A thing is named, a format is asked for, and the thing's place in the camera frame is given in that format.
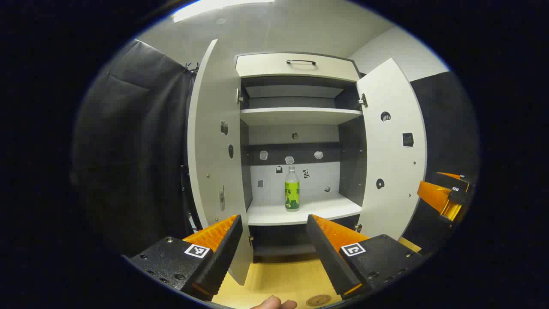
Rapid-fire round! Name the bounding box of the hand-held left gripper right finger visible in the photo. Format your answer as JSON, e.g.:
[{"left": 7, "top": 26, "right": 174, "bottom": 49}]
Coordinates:
[{"left": 305, "top": 213, "right": 426, "bottom": 301}]

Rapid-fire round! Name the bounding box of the black backdrop cloth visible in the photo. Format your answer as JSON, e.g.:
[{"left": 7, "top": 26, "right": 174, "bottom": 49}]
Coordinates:
[{"left": 71, "top": 39, "right": 479, "bottom": 258}]

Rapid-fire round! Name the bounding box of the green label plastic bottle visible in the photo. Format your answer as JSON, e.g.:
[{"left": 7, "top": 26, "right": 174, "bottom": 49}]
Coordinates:
[{"left": 284, "top": 167, "right": 301, "bottom": 212}]

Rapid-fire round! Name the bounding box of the white cabinet drawer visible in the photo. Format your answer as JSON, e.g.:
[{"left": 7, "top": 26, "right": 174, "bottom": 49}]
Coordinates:
[{"left": 235, "top": 52, "right": 361, "bottom": 83}]

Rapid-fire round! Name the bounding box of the ceiling light panel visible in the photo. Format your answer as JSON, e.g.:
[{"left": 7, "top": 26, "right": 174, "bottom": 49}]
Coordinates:
[{"left": 172, "top": 0, "right": 275, "bottom": 23}]

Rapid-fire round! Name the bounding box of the round wooden coaster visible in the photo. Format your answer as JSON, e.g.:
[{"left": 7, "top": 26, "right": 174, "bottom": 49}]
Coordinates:
[{"left": 306, "top": 294, "right": 332, "bottom": 308}]

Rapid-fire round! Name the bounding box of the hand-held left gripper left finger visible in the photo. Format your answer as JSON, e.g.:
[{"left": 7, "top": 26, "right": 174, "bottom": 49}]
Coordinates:
[{"left": 128, "top": 214, "right": 244, "bottom": 302}]

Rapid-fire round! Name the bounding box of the white cabinet door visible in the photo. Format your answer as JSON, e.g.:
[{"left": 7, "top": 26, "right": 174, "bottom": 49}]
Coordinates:
[
  {"left": 187, "top": 39, "right": 253, "bottom": 286},
  {"left": 357, "top": 58, "right": 428, "bottom": 241}
]

